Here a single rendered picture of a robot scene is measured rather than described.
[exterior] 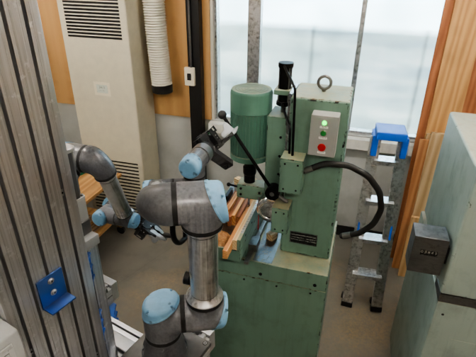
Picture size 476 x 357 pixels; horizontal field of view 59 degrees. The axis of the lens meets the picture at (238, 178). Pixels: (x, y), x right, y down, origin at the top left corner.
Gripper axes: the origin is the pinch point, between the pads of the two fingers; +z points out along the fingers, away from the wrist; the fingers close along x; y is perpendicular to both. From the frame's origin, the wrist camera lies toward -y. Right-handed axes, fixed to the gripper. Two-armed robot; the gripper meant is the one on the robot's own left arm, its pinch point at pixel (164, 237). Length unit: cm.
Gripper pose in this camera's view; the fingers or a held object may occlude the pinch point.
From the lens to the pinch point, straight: 215.5
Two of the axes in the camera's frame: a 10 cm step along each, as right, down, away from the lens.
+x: -3.1, 3.8, -8.7
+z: 8.1, 5.8, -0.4
